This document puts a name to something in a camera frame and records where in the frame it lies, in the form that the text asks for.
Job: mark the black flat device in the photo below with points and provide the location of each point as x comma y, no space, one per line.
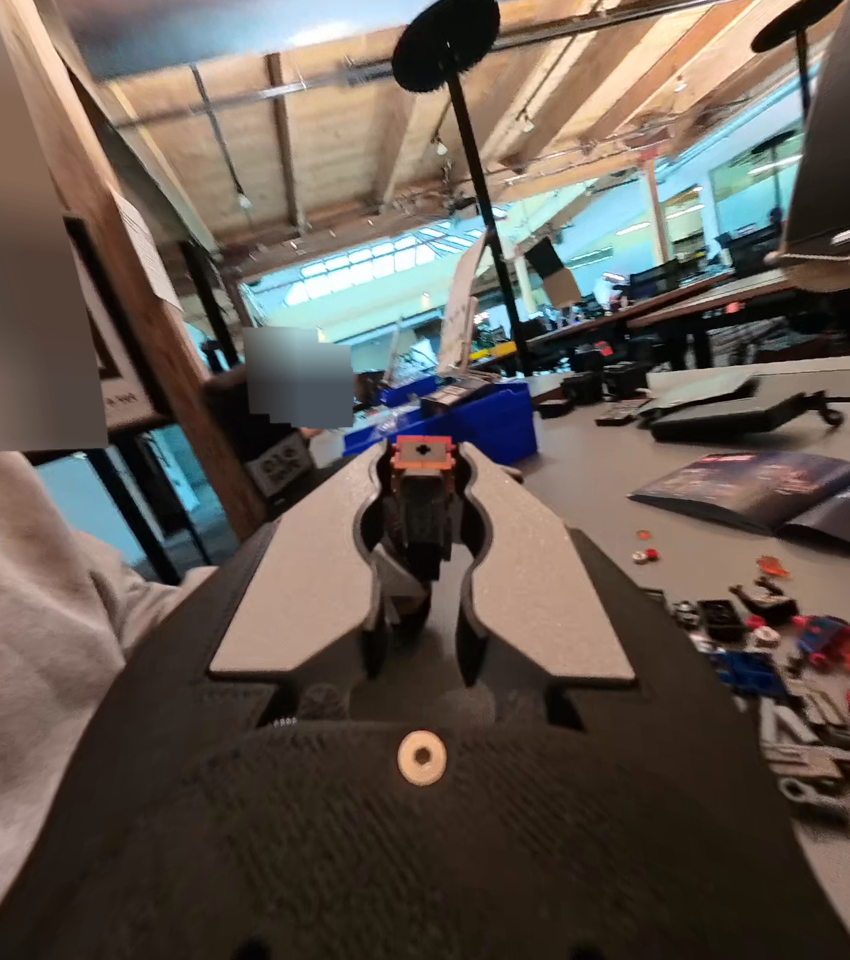
732,412

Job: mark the framed marker sign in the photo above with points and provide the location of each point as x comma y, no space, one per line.
121,360

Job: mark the wooden post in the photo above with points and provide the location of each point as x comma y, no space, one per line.
162,360

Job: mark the red and white lego stud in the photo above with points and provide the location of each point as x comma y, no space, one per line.
645,556

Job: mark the lego instruction booklet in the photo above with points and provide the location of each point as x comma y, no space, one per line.
770,491

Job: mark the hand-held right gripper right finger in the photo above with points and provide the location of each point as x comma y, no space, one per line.
552,592

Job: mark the black stand with round disc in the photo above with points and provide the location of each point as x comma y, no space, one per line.
481,210

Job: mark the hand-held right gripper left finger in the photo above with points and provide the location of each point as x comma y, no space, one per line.
297,585

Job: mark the background wooden desk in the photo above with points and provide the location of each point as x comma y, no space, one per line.
657,300

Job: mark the pile of lego pieces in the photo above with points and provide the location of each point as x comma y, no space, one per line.
792,675

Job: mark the blue plastic bin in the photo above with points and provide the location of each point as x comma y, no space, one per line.
485,420

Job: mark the lego motorcycle model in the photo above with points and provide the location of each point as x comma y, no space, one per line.
421,510

